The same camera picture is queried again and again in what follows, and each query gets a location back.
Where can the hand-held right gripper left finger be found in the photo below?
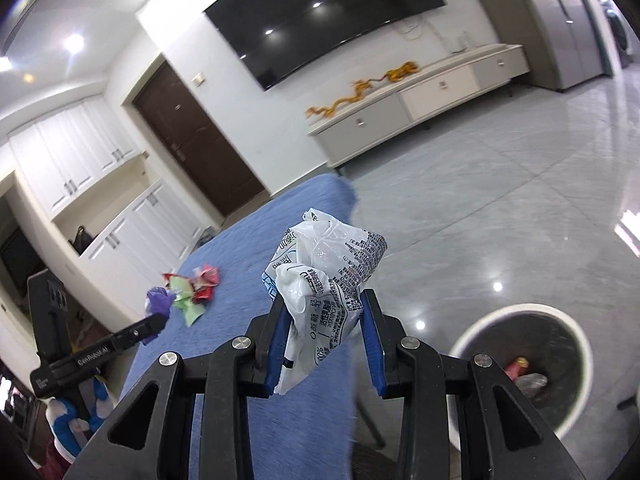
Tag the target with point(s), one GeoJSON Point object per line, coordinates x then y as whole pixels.
{"type": "Point", "coordinates": [277, 345]}

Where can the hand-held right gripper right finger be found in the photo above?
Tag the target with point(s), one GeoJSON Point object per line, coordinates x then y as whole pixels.
{"type": "Point", "coordinates": [372, 347]}

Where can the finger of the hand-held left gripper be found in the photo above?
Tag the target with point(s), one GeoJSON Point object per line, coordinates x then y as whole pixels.
{"type": "Point", "coordinates": [147, 326]}

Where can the plain purple wrapper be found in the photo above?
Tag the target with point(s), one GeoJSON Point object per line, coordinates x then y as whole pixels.
{"type": "Point", "coordinates": [159, 302]}

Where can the white printed plastic bag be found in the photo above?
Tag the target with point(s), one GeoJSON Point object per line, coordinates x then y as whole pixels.
{"type": "Point", "coordinates": [325, 260]}

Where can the long red snack wrapper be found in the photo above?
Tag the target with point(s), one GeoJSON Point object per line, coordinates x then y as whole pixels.
{"type": "Point", "coordinates": [516, 367]}

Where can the white round trash bin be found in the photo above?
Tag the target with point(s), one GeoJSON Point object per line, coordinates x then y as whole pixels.
{"type": "Point", "coordinates": [560, 340]}

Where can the light green wrapper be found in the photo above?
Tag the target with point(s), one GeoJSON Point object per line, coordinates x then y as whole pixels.
{"type": "Point", "coordinates": [187, 305]}

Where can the dark red snack packet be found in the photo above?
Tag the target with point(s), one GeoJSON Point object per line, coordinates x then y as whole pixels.
{"type": "Point", "coordinates": [171, 277]}

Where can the pink red foil wrapper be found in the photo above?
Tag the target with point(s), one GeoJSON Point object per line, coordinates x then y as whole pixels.
{"type": "Point", "coordinates": [207, 282]}

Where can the dark bag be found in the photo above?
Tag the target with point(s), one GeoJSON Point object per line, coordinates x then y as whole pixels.
{"type": "Point", "coordinates": [84, 241]}

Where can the white base cabinets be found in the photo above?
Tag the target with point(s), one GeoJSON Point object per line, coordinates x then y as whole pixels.
{"type": "Point", "coordinates": [145, 240]}

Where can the blue white plush toy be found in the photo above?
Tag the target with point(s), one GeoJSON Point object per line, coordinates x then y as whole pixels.
{"type": "Point", "coordinates": [62, 425]}

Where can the crumpled silver wrapper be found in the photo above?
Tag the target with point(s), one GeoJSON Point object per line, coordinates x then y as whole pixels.
{"type": "Point", "coordinates": [534, 384]}

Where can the brown entrance door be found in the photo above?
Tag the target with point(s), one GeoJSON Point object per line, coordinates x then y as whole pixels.
{"type": "Point", "coordinates": [200, 145]}

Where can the long golden dragon figurine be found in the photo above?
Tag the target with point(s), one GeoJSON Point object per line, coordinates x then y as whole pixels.
{"type": "Point", "coordinates": [345, 100]}

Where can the white television console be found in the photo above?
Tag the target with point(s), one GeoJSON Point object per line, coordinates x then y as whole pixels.
{"type": "Point", "coordinates": [425, 100]}

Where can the ceiling spotlight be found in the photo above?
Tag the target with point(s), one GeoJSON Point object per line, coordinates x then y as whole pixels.
{"type": "Point", "coordinates": [4, 63]}
{"type": "Point", "coordinates": [74, 43]}

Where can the short golden dragon figurine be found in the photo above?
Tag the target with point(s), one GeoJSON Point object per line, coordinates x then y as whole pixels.
{"type": "Point", "coordinates": [401, 71]}

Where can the grey refrigerator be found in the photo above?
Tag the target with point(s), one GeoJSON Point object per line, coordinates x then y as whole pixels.
{"type": "Point", "coordinates": [565, 25]}

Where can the washing machine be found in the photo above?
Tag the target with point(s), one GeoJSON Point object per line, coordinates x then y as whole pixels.
{"type": "Point", "coordinates": [620, 30]}

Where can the white wall cabinets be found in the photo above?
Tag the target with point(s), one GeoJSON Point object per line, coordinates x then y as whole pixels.
{"type": "Point", "coordinates": [70, 160]}

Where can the black wall television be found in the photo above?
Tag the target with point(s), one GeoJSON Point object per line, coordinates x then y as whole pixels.
{"type": "Point", "coordinates": [310, 15]}

